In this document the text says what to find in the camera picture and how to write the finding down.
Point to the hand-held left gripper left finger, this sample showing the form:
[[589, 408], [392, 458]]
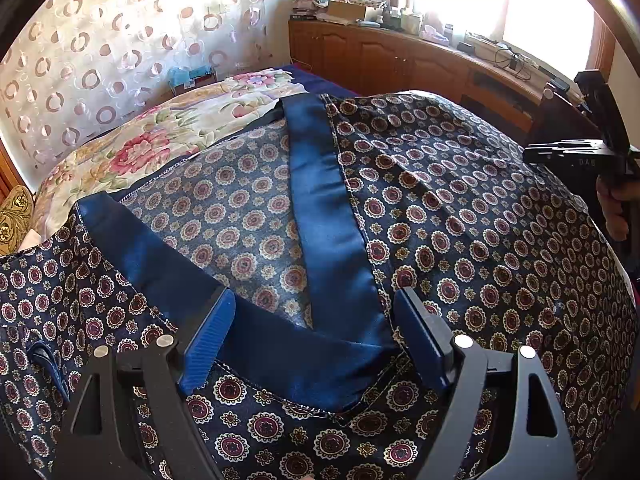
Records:
[[207, 340]]

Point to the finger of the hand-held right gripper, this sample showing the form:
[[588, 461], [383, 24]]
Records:
[[560, 151]]

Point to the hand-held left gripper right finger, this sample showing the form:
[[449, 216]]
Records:
[[420, 340]]

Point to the navy medallion print garment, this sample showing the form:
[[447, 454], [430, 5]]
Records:
[[450, 210]]

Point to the person's right hand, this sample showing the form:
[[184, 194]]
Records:
[[614, 212]]

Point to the dark wooden footboard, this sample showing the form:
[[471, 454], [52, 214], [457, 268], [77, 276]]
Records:
[[560, 120]]

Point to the bright window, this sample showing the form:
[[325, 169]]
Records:
[[525, 5]]

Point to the wooden cabinet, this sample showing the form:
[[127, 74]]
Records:
[[380, 60]]

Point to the pink floral quilt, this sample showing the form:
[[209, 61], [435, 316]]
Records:
[[150, 135]]

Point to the yellow embroidered cushion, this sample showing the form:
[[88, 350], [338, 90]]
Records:
[[14, 220]]

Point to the cardboard box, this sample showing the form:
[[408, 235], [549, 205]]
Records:
[[352, 10]]

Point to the wooden headboard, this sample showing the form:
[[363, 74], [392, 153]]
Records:
[[7, 170]]

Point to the blue plastic item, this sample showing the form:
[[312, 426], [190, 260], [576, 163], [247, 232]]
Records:
[[187, 77]]

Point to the dark blue sheet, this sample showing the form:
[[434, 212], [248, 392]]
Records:
[[300, 72]]

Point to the pile of papers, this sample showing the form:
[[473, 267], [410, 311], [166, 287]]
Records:
[[310, 5]]

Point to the sheer curtain with circles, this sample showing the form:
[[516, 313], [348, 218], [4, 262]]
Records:
[[100, 35]]

